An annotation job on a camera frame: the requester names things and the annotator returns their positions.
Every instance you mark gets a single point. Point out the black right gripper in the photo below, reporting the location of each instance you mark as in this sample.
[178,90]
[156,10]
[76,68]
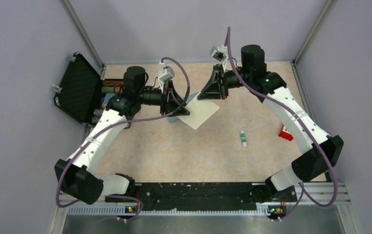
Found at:
[214,89]

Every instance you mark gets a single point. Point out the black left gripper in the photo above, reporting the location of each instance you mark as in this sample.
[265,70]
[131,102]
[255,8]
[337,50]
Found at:
[173,106]

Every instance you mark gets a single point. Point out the beige letter paper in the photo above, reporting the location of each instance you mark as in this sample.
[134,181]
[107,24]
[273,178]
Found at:
[200,111]

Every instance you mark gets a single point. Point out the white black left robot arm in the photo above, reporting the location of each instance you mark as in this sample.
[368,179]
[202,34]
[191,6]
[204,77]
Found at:
[137,103]

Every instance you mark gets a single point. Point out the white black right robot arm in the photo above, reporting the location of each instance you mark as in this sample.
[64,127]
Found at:
[320,151]

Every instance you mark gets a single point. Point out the green white glue stick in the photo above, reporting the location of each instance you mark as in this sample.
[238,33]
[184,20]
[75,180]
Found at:
[243,139]

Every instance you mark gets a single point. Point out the black poker chip case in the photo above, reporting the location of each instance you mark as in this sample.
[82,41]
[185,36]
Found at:
[82,91]

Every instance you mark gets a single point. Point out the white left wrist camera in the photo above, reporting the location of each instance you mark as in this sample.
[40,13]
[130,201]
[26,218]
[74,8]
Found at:
[165,74]

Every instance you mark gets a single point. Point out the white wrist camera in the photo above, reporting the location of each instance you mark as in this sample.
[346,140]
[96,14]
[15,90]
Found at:
[165,74]
[219,53]

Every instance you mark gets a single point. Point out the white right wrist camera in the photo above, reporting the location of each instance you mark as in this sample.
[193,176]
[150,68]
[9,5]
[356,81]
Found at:
[219,53]

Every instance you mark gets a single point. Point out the aluminium front frame rail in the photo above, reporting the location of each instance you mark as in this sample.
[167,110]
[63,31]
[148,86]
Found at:
[309,194]

